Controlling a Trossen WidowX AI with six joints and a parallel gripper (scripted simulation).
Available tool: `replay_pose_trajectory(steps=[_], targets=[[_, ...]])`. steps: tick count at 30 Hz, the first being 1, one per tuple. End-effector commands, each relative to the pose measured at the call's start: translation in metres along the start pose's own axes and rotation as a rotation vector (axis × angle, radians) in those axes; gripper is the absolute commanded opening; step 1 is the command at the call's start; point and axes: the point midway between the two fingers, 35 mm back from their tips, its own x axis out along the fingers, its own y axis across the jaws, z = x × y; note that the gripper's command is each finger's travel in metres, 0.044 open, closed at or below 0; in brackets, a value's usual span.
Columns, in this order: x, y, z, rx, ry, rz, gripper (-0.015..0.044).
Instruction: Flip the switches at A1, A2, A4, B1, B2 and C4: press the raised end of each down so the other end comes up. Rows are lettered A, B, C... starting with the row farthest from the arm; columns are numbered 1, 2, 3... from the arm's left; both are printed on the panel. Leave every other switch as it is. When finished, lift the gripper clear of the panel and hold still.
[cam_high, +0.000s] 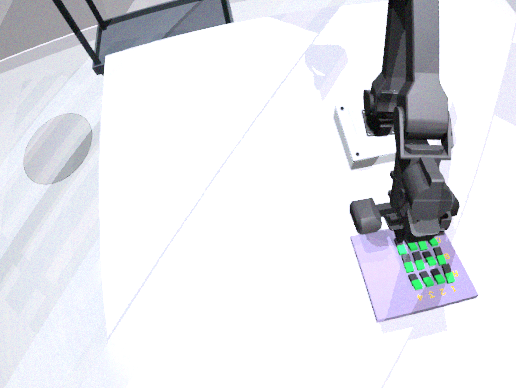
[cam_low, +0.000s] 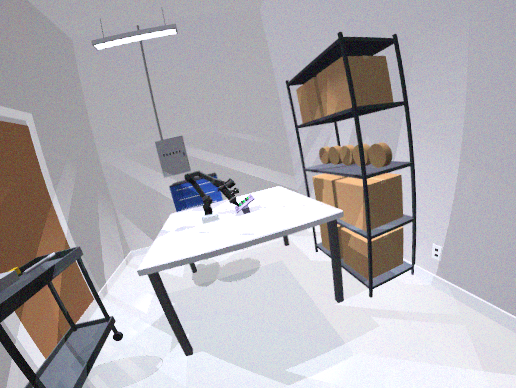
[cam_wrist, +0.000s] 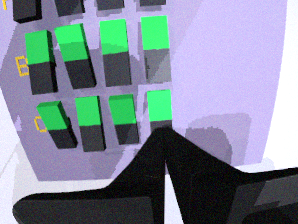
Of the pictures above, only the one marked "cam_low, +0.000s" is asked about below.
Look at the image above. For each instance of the lavender switch panel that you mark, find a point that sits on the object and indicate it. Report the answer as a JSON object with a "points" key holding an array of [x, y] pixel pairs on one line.
{"points": [[243, 205]]}

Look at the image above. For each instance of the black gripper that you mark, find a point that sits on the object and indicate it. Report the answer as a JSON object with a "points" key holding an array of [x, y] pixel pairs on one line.
{"points": [[232, 199]]}

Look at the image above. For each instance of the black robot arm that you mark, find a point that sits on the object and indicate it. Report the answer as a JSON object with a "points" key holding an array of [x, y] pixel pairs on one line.
{"points": [[208, 210]]}

